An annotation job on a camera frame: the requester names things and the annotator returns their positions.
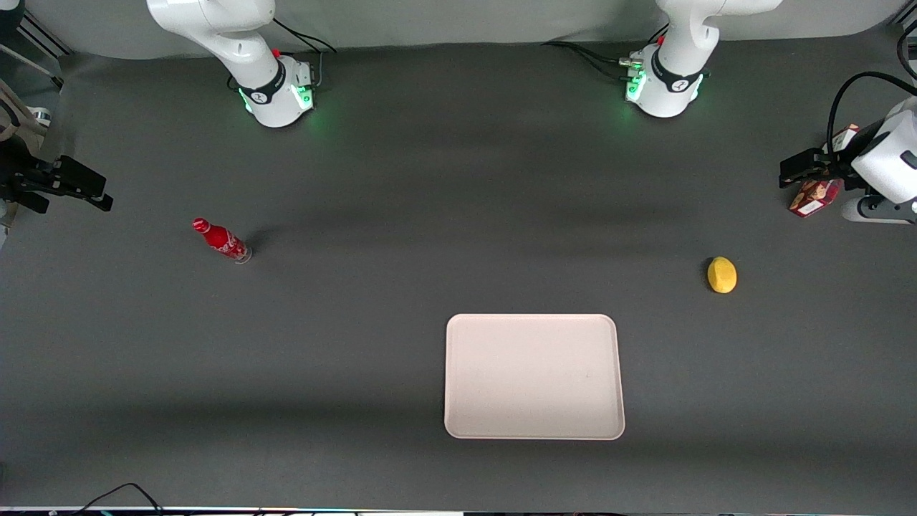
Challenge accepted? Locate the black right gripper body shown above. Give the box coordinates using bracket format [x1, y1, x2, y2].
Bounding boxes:
[0, 136, 64, 216]

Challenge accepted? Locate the red cookie box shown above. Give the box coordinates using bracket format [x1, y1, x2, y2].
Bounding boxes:
[788, 124, 861, 219]

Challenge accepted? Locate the beige rectangular tray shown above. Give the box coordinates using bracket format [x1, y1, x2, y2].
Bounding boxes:
[444, 313, 626, 441]

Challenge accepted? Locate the yellow lemon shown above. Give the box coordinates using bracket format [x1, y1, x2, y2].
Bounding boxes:
[707, 257, 738, 295]

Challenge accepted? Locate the red cola bottle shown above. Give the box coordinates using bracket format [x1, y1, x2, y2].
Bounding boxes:
[191, 217, 254, 264]

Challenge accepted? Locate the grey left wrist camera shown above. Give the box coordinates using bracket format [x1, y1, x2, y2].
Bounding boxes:
[841, 183, 917, 225]

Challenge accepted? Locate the beige strap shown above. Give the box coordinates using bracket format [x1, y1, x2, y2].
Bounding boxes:
[0, 77, 45, 156]

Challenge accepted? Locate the aluminium frame rail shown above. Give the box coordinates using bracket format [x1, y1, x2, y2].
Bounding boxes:
[13, 10, 74, 59]

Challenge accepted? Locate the black left base cable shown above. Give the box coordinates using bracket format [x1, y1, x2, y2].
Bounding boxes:
[572, 49, 637, 81]
[540, 40, 638, 67]

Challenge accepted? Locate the black base cable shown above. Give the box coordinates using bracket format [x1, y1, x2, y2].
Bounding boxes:
[271, 17, 338, 88]
[572, 49, 637, 81]
[540, 40, 638, 67]

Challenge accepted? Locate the black right base cable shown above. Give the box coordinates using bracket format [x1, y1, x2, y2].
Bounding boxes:
[271, 17, 338, 88]

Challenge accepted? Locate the black table edge cable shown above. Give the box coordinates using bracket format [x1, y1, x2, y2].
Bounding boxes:
[70, 482, 167, 516]

